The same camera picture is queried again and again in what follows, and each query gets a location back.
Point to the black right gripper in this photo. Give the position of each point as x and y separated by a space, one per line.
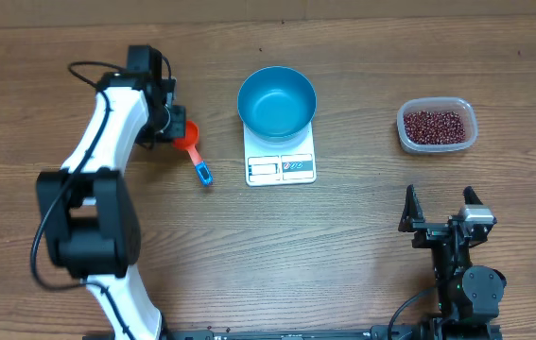
438 227

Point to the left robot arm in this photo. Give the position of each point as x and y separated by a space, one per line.
89 235

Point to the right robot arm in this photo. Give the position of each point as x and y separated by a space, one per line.
468 294

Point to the clear plastic container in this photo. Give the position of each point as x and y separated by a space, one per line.
458 105

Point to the orange scoop with blue handle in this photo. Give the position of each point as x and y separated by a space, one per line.
189 143

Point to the white digital kitchen scale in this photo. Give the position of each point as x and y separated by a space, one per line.
271 162

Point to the red beans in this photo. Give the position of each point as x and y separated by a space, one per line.
434 127

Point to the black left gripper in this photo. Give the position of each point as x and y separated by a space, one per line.
179 127

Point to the blue metal bowl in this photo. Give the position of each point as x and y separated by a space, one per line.
277 103

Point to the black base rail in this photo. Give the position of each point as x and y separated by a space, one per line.
377 332

